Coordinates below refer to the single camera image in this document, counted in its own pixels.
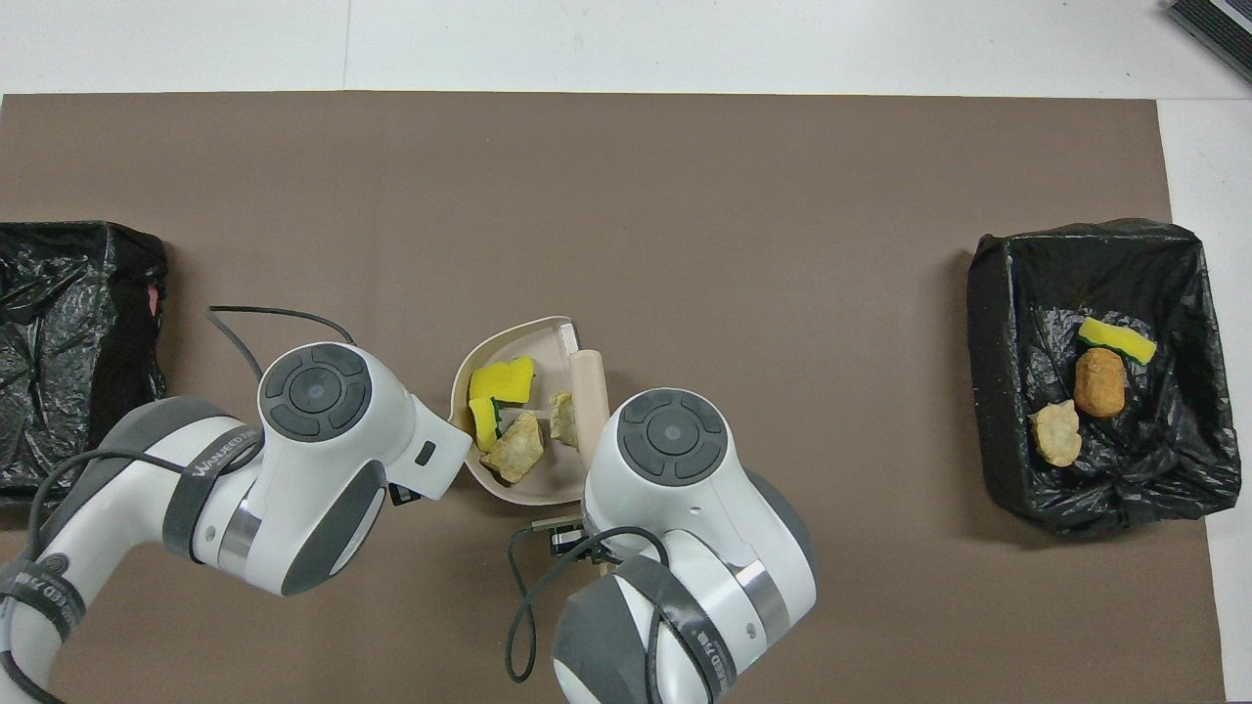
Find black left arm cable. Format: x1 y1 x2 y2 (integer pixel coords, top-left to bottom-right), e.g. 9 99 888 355
0 304 359 704

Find beige brush with black bristles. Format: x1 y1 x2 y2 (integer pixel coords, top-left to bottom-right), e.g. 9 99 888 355
569 350 611 473

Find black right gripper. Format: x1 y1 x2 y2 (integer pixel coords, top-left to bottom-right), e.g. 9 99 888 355
546 526 600 566

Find beige plastic dustpan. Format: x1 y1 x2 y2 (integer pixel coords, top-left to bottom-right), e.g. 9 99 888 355
449 315 589 507

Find pale beige foam chunk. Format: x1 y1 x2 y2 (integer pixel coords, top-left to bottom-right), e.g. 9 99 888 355
548 391 581 450
479 411 547 486

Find dark ribbed grille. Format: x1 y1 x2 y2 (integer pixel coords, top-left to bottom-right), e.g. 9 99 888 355
1164 0 1252 84

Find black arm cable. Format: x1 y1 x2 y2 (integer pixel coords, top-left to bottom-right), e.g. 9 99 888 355
505 525 707 704
0 304 359 704

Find brown bread roll toy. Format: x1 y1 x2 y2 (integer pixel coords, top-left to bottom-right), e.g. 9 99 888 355
1073 348 1129 419

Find black bag lined bin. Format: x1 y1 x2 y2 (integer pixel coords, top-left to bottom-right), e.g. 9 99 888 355
0 221 169 511
966 217 1243 537

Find plain yellow sponge piece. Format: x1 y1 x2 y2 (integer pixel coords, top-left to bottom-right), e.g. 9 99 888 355
469 357 538 407

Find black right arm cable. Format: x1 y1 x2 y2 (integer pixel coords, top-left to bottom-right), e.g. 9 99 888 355
505 525 707 704

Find striped croissant bread toy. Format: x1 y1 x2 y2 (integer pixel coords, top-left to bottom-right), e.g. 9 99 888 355
1028 400 1084 468

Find green and yellow sponge scrap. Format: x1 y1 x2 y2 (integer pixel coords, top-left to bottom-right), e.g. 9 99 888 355
469 395 505 454

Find yellow sponge with green edge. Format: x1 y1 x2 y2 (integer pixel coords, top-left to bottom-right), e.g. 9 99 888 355
1078 316 1158 366

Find brown paper table mat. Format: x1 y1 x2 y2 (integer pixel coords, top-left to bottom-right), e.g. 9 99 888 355
0 91 1229 704

